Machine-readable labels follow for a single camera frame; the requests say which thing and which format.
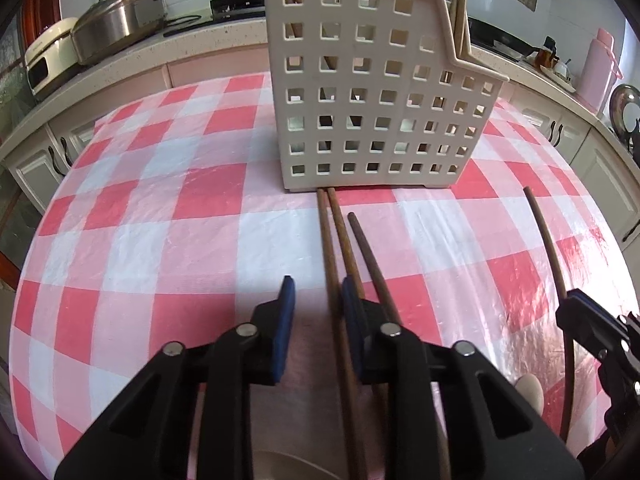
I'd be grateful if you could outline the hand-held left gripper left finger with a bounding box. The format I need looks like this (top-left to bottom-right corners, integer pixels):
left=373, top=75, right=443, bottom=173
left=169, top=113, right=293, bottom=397
left=54, top=275, right=297, bottom=480

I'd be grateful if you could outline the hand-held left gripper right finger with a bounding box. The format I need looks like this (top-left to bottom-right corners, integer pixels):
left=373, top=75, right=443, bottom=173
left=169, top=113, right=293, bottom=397
left=341, top=277, right=586, bottom=480

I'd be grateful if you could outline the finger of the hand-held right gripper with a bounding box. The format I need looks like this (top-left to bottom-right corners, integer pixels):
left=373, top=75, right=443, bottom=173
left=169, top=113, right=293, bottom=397
left=555, top=289, right=631, bottom=357

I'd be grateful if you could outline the brown wooden chopstick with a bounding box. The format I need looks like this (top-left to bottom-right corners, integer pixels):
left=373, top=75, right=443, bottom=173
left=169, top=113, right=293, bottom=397
left=347, top=211, right=403, bottom=328
left=326, top=187, right=391, bottom=480
left=316, top=188, right=361, bottom=480
left=522, top=186, right=576, bottom=443

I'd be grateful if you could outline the white ceramic spoon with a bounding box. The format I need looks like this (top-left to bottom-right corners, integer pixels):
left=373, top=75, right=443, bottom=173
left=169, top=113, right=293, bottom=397
left=515, top=374, right=544, bottom=417

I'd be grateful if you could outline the white perforated plastic basket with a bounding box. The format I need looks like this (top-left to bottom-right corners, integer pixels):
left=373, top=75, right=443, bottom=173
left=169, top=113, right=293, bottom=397
left=256, top=0, right=510, bottom=193

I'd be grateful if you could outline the pink checkered tablecloth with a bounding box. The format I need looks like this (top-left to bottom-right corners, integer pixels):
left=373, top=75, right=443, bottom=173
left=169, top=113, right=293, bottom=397
left=7, top=72, right=640, bottom=480

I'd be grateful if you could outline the black teapot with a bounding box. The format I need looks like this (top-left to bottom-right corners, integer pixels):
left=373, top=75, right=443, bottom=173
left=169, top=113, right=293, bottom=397
left=627, top=117, right=640, bottom=171

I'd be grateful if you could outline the steel pot lid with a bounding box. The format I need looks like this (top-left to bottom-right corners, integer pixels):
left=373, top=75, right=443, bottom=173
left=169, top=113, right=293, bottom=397
left=609, top=83, right=640, bottom=141

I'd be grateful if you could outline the white plate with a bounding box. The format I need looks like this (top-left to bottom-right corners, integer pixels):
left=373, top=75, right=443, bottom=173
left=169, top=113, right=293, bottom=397
left=542, top=67, right=576, bottom=87

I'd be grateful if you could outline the pink thermos flask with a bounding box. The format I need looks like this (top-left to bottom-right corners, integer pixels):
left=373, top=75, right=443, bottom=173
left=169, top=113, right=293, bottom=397
left=577, top=27, right=625, bottom=113

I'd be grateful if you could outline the brown glass bottle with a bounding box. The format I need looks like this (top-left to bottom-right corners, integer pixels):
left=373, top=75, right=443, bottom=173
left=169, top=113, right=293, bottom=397
left=537, top=36, right=558, bottom=68

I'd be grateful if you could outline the black wok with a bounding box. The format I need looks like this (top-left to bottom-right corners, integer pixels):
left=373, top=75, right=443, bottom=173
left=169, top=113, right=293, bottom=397
left=467, top=17, right=538, bottom=56

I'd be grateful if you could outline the black glass gas hob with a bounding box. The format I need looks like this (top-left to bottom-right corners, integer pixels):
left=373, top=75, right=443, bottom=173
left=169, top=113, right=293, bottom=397
left=162, top=0, right=268, bottom=38

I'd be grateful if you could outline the silver rice cooker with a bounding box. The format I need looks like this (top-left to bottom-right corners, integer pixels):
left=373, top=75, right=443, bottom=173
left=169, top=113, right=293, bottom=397
left=70, top=0, right=171, bottom=67

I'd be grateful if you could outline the white electric cooker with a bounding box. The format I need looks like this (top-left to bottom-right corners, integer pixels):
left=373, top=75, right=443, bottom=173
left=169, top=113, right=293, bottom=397
left=22, top=16, right=81, bottom=102

